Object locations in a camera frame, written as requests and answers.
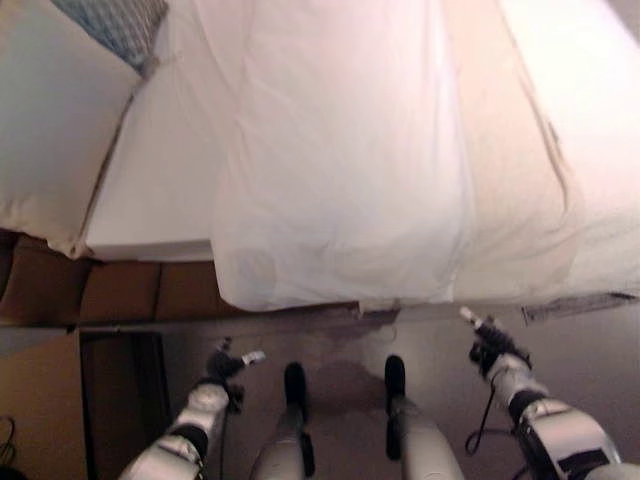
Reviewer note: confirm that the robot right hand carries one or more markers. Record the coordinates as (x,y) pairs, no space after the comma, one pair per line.
(489,341)

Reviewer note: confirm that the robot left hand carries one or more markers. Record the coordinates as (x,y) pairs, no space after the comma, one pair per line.
(224,363)

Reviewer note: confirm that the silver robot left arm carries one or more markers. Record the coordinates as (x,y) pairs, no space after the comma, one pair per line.
(180,430)

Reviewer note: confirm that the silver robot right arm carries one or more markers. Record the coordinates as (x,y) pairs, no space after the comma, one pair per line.
(555,420)

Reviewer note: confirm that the silver robot left leg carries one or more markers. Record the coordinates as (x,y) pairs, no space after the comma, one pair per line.
(287,435)

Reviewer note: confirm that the silver robot leg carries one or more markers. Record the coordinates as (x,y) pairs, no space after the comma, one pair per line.
(287,435)
(417,435)

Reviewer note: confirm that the silver robot right leg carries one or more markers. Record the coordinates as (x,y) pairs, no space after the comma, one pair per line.
(417,435)

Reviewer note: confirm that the brown wooden nightstand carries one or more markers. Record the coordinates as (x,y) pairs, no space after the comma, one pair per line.
(45,405)

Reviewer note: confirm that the white mattress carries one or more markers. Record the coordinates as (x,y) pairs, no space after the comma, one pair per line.
(155,175)

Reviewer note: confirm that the white duvet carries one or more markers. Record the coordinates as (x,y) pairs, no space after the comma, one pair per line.
(380,150)

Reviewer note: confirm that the white pillow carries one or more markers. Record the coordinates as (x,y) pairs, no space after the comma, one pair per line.
(45,120)

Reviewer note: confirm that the blue patterned cushion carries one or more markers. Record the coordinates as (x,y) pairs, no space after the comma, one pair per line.
(122,27)

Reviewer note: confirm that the brown wooden bed frame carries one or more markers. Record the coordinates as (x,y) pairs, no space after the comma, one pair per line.
(130,290)

